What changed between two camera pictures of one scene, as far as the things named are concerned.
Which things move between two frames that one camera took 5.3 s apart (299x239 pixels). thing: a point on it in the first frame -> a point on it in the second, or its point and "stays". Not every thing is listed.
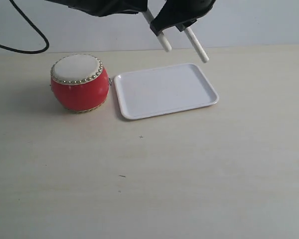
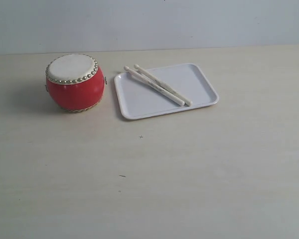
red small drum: [79, 82] stays
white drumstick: [198, 48] -> [169, 88]
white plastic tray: [164, 89] stays
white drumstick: [164, 40] -> [155, 87]
